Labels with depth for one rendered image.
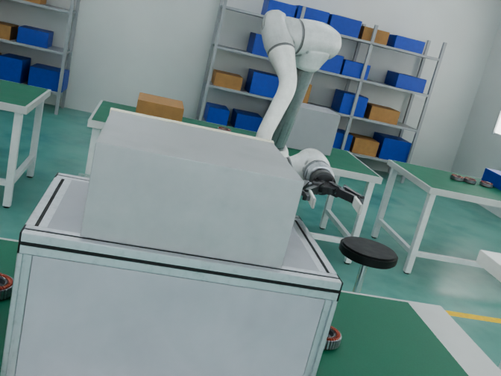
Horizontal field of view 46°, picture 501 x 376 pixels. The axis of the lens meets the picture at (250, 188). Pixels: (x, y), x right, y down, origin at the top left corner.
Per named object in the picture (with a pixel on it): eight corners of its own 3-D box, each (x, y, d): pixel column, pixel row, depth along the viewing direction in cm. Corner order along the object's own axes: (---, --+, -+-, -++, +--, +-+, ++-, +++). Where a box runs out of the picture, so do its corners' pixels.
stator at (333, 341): (346, 347, 179) (350, 336, 178) (321, 353, 172) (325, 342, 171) (320, 328, 187) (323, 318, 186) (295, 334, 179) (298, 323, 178)
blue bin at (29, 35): (22, 39, 758) (24, 24, 753) (51, 45, 766) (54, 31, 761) (16, 42, 718) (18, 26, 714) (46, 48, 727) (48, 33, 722)
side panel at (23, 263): (26, 324, 151) (43, 207, 143) (38, 326, 152) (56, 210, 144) (-3, 392, 125) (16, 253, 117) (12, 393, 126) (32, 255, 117)
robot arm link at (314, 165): (300, 184, 190) (303, 191, 184) (306, 158, 187) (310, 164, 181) (327, 188, 191) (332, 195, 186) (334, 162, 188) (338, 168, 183)
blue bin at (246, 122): (229, 122, 828) (232, 107, 822) (254, 127, 836) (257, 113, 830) (233, 128, 788) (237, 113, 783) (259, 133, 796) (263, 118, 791)
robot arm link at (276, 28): (276, 38, 206) (309, 42, 213) (265, -2, 214) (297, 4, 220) (260, 61, 217) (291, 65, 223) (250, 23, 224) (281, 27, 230)
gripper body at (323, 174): (331, 192, 186) (338, 204, 177) (305, 189, 184) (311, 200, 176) (336, 170, 183) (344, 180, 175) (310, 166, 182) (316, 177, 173)
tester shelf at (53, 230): (54, 188, 158) (57, 171, 157) (295, 230, 172) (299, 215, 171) (16, 253, 117) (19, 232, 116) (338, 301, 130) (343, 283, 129)
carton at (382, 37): (352, 37, 818) (355, 25, 814) (376, 43, 825) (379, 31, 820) (361, 39, 780) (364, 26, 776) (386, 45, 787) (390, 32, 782)
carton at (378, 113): (359, 113, 852) (363, 101, 847) (386, 119, 860) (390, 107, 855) (368, 118, 814) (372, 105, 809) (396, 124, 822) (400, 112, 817)
